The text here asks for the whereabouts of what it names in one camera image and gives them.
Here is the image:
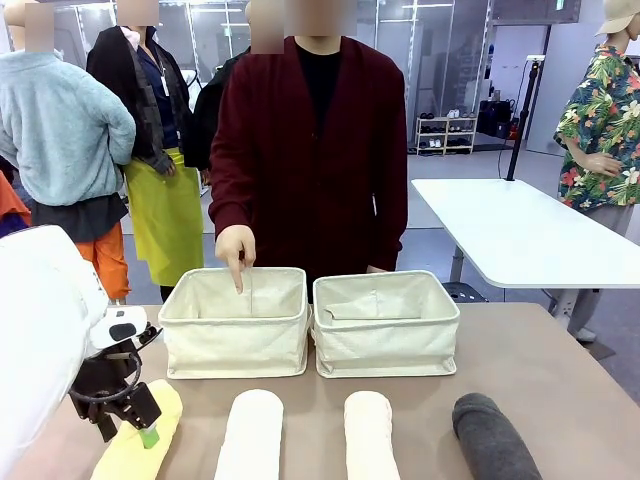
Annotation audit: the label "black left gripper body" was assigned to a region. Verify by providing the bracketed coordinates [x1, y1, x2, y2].
[68, 339, 142, 419]

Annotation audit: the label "yellow towel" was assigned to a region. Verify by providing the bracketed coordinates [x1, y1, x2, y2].
[89, 378, 184, 480]

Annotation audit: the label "white towel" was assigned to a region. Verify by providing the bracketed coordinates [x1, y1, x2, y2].
[213, 389, 285, 480]

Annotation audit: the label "dark grey towel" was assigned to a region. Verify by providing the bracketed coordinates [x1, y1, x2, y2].
[451, 392, 544, 480]

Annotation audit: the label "person's left forearm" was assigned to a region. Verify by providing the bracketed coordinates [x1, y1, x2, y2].
[367, 164, 409, 274]

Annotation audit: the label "person's right forearm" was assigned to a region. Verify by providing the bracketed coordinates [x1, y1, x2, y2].
[208, 144, 256, 236]

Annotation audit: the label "person's right hand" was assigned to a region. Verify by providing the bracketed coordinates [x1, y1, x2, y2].
[214, 224, 258, 296]

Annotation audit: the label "cream fabric basket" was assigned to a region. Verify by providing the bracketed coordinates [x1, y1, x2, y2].
[311, 270, 460, 379]
[157, 267, 312, 381]

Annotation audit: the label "mannequin with yellow skirt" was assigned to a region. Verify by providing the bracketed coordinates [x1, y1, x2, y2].
[85, 0, 205, 301]

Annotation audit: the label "orange cloth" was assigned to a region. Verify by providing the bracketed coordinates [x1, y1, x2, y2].
[0, 167, 32, 239]

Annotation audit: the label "pale peach rolled towel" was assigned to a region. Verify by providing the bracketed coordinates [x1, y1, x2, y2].
[343, 390, 402, 480]

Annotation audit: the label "mannequin in light blue fleece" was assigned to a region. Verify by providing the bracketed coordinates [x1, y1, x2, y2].
[0, 0, 137, 306]

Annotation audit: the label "person in maroon cardigan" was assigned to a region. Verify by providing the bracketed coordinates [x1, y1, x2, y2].
[208, 0, 409, 304]

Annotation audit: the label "wooden shoe rack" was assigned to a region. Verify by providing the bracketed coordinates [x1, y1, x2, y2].
[415, 115, 479, 156]

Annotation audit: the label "white table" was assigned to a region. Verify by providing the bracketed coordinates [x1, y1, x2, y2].
[410, 177, 640, 331]

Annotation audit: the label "black bags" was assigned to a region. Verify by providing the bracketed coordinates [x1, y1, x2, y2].
[478, 98, 512, 139]

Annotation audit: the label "black tripod pole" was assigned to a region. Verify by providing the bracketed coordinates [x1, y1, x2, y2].
[505, 55, 545, 182]

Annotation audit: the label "mannequin in floral shirt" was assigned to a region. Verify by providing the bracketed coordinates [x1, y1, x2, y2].
[552, 0, 640, 344]

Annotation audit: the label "beige cap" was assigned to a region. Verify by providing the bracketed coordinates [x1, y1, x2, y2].
[594, 0, 640, 37]

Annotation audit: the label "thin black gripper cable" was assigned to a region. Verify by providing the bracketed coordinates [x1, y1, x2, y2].
[74, 351, 144, 402]

